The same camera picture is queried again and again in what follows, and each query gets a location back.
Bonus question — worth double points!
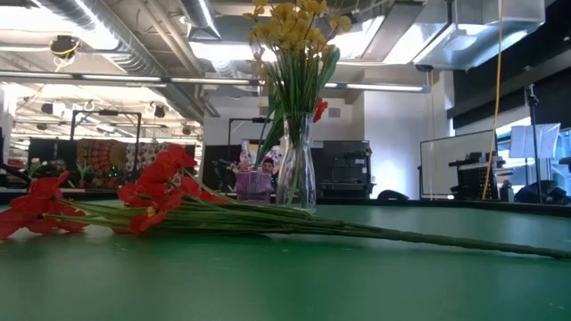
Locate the purple ribbed vase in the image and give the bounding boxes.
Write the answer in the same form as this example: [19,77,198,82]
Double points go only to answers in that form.
[235,170,274,205]

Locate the red artificial flower bunch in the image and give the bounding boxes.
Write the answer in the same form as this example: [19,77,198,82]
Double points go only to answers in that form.
[0,143,571,260]
[311,96,330,124]

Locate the clear glass vase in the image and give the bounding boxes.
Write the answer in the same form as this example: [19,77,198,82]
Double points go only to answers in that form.
[275,111,317,210]

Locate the black machine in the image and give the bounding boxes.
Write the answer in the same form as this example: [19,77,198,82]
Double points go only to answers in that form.
[314,140,374,202]

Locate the black screen panel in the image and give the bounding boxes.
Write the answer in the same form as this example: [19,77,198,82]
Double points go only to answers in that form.
[203,144,244,193]

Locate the long linear ceiling light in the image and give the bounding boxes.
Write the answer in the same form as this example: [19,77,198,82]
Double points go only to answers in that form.
[0,70,425,94]

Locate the bright ceiling light panel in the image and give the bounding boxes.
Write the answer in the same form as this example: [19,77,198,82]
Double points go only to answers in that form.
[189,40,322,63]

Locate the green table mat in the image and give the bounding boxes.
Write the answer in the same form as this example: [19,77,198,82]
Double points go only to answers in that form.
[0,195,571,321]

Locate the glass partition panel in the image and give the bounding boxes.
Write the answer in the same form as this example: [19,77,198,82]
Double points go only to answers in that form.
[418,128,499,200]

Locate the patterned brown tapestry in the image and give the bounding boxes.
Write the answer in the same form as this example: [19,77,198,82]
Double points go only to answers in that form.
[75,138,197,188]

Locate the black equipment shelf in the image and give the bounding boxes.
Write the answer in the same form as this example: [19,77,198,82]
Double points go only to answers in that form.
[448,151,508,201]

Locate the black light stand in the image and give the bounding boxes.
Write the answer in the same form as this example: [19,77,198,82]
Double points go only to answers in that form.
[525,84,543,193]

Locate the white sheet panel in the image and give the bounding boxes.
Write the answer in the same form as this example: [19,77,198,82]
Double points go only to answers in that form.
[509,123,561,160]

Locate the black bag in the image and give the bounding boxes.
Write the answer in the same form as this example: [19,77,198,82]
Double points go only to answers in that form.
[515,180,570,205]

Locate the round silver duct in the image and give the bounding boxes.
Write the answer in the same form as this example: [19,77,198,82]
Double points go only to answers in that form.
[180,0,222,40]

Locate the corrugated silver duct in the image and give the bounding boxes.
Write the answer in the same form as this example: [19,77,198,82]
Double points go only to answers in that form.
[39,0,206,121]

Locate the rectangular silver duct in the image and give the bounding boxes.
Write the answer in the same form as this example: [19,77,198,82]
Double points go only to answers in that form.
[383,0,548,71]

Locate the black ceiling cable reel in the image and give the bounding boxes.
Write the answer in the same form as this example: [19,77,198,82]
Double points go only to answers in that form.
[49,34,81,62]

